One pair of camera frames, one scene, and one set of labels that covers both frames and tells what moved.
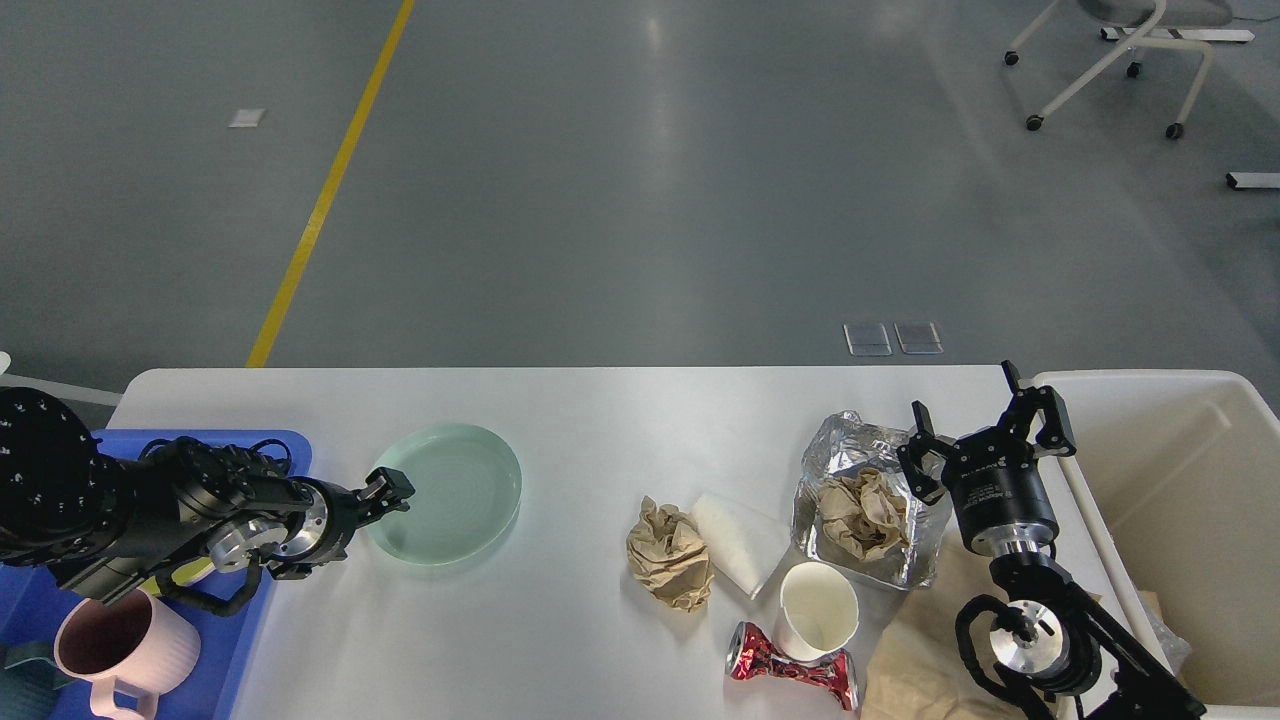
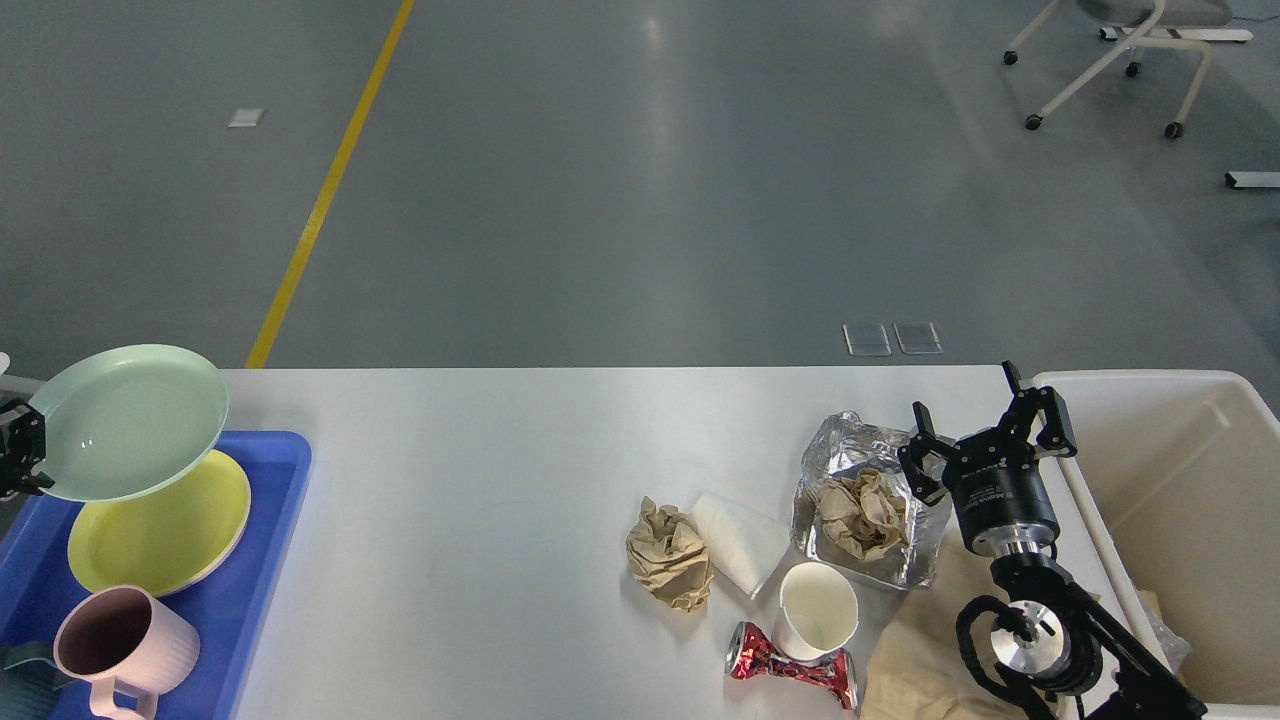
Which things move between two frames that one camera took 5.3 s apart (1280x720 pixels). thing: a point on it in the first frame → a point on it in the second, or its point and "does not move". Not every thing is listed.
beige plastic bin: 1178,476 does not move
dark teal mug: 28,678 does not move
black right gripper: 999,497 does not move
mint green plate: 467,489 → 130,422
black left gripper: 323,529 → 22,445
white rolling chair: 1140,24 does not move
